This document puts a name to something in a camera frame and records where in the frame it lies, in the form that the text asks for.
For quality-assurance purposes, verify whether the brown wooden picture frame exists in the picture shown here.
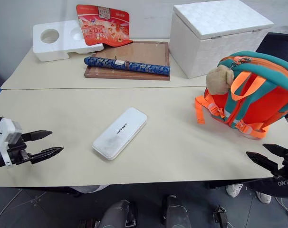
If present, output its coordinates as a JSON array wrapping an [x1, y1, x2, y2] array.
[[84, 40, 172, 82]]

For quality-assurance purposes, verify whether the dark grey rounded shape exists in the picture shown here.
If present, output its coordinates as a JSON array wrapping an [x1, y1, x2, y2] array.
[[98, 199, 138, 228]]

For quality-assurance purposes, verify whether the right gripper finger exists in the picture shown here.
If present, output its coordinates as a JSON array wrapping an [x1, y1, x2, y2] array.
[[246, 151, 282, 177], [262, 143, 288, 158]]

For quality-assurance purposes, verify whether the white styrofoam packing block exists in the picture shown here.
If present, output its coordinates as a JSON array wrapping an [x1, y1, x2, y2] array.
[[32, 19, 105, 63]]

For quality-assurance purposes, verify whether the orange and teal backpack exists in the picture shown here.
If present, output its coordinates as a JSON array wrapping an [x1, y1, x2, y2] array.
[[194, 51, 288, 140]]

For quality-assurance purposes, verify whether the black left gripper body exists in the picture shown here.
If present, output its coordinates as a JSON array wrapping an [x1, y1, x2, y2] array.
[[7, 133, 32, 166]]

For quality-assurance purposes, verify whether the black office chair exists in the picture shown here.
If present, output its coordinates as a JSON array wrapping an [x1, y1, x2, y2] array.
[[255, 32, 288, 72]]

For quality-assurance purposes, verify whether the white woven storage box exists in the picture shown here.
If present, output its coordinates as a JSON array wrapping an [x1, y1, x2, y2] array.
[[168, 0, 275, 80]]

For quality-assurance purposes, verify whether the blue patterned scroll roll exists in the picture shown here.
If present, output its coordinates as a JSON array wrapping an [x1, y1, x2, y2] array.
[[83, 56, 172, 77]]

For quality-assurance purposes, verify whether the white rectangular case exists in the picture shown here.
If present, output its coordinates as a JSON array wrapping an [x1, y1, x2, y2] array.
[[91, 107, 148, 161]]

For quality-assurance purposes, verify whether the small black bracket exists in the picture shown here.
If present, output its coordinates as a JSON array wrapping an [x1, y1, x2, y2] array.
[[212, 205, 228, 228]]

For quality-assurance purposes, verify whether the beige plush toy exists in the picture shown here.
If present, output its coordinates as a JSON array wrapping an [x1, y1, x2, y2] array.
[[206, 64, 235, 96]]

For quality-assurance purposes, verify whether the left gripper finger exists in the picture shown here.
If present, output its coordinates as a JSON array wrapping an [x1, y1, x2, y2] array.
[[29, 146, 65, 165], [22, 130, 53, 143]]

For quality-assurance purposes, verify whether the white sneaker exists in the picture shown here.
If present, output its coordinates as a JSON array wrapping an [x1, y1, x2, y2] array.
[[225, 183, 244, 198], [255, 190, 272, 205]]

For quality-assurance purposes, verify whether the red printed snack bag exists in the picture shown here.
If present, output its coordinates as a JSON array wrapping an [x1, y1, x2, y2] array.
[[76, 4, 134, 48]]

